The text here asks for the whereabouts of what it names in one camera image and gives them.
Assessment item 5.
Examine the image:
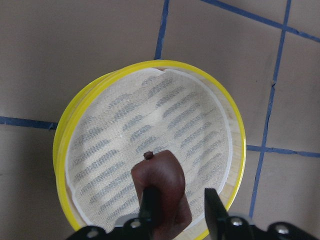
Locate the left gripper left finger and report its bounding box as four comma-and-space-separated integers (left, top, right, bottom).
68, 187, 161, 240

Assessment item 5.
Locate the brown steamed bun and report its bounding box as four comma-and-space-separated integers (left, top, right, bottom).
131, 150, 192, 240

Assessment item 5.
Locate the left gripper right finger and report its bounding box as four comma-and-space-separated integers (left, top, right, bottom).
204, 188, 316, 240

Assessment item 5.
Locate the yellow steamer basket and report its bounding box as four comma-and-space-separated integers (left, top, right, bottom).
52, 60, 247, 240

